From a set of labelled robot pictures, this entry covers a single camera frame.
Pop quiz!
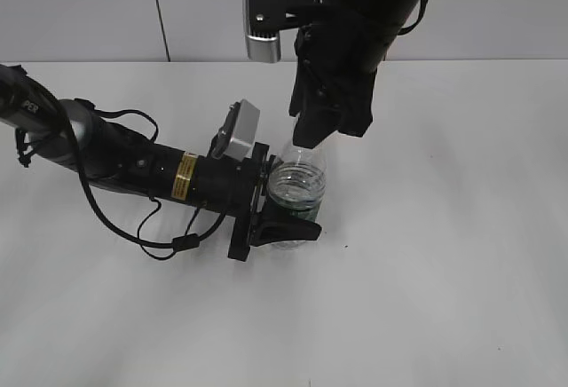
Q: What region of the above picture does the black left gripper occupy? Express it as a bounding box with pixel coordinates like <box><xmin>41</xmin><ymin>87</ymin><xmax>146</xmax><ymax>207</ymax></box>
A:
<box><xmin>227</xmin><ymin>142</ymin><xmax>321</xmax><ymax>261</ymax></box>

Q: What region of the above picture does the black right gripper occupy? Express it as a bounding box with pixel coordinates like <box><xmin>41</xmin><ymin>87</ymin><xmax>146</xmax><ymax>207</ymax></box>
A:
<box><xmin>288</xmin><ymin>20</ymin><xmax>376</xmax><ymax>147</ymax></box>

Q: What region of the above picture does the clear cestbon water bottle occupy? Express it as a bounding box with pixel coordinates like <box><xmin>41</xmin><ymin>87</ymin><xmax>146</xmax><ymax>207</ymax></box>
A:
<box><xmin>268</xmin><ymin>139</ymin><xmax>327</xmax><ymax>222</ymax></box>

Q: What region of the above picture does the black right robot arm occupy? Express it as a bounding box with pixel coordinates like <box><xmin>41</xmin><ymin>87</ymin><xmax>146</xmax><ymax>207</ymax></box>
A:
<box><xmin>288</xmin><ymin>0</ymin><xmax>426</xmax><ymax>148</ymax></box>

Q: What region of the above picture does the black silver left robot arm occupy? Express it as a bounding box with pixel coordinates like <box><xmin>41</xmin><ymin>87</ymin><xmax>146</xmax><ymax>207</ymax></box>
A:
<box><xmin>1</xmin><ymin>66</ymin><xmax>321</xmax><ymax>261</ymax></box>

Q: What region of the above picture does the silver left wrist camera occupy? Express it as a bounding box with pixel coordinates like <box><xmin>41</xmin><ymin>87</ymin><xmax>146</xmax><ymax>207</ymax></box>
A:
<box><xmin>210</xmin><ymin>99</ymin><xmax>260</xmax><ymax>162</ymax></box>

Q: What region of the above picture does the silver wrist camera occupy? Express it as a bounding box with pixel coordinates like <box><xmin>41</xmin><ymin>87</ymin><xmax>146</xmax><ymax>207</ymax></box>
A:
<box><xmin>210</xmin><ymin>99</ymin><xmax>260</xmax><ymax>162</ymax></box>
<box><xmin>241</xmin><ymin>0</ymin><xmax>338</xmax><ymax>65</ymax></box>

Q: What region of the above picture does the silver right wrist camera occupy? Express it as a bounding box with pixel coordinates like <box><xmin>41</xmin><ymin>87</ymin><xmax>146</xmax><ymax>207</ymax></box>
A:
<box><xmin>241</xmin><ymin>0</ymin><xmax>338</xmax><ymax>65</ymax></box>

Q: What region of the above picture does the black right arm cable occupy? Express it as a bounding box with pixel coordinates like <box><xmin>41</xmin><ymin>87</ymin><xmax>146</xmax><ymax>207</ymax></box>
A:
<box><xmin>398</xmin><ymin>0</ymin><xmax>430</xmax><ymax>36</ymax></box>

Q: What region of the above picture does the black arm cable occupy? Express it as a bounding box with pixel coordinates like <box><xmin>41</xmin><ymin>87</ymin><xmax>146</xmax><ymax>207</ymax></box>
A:
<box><xmin>398</xmin><ymin>0</ymin><xmax>430</xmax><ymax>36</ymax></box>
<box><xmin>0</xmin><ymin>65</ymin><xmax>227</xmax><ymax>261</ymax></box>

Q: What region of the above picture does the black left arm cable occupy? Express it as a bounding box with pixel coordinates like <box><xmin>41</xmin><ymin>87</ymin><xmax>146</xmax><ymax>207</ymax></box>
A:
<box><xmin>0</xmin><ymin>65</ymin><xmax>227</xmax><ymax>261</ymax></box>

